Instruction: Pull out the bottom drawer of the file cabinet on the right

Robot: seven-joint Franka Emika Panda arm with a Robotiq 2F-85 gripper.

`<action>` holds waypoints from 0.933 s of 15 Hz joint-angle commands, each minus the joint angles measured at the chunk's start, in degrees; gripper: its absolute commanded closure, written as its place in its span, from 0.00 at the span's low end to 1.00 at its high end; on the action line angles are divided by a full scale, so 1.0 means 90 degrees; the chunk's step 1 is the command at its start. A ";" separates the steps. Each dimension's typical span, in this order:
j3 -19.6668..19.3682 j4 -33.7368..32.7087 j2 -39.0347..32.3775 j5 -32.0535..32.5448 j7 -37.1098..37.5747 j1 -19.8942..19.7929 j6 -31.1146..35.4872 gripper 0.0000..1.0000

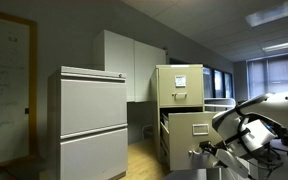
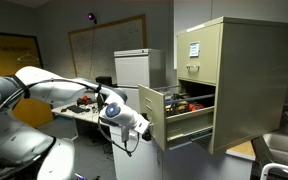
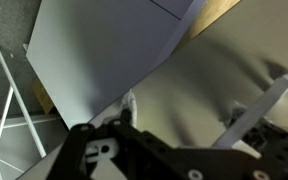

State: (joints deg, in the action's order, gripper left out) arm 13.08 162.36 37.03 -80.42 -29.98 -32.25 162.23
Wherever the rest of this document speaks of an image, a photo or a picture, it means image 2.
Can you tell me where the white tubular rail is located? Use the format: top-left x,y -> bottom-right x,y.
259,162 -> 288,180

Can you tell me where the flat black device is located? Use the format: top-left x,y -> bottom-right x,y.
66,104 -> 87,114

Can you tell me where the stainless steel sink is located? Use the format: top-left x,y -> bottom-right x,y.
252,131 -> 288,180

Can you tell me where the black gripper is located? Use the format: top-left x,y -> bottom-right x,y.
140,112 -> 154,142

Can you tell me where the white metal file cabinet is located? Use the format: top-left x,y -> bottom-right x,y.
113,48 -> 167,114

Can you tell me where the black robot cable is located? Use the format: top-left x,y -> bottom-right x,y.
96,84 -> 141,158

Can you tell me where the beige drawer with label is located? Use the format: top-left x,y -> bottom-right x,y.
176,23 -> 222,86

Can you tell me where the yellow black tool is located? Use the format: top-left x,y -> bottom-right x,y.
165,99 -> 189,116

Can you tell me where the wood framed whiteboard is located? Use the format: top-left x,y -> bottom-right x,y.
67,14 -> 148,84

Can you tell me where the light wooden countertop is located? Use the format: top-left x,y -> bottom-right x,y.
225,140 -> 257,162

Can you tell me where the beige metal file cabinet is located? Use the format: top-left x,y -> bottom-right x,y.
175,16 -> 288,156

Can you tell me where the white paper label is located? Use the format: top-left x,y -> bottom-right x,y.
188,41 -> 201,58

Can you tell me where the wire clothes hanger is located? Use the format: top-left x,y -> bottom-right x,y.
16,49 -> 40,64

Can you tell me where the beige drawer with tools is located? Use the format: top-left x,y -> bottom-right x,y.
137,83 -> 217,153

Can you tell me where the camera with purple light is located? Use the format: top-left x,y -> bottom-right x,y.
86,12 -> 98,25

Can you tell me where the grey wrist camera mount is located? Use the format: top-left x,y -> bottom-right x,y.
120,124 -> 131,143

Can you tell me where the white base cabinet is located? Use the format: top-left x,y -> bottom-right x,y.
110,124 -> 253,180

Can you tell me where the yellow board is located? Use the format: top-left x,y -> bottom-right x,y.
0,31 -> 54,128

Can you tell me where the orange power tool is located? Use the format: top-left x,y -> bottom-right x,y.
187,102 -> 206,113

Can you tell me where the cluttered work desk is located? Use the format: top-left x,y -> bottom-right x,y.
51,99 -> 110,126

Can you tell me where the black box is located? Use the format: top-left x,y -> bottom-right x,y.
95,75 -> 114,88

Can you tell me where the red tool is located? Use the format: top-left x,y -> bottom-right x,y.
77,95 -> 94,106

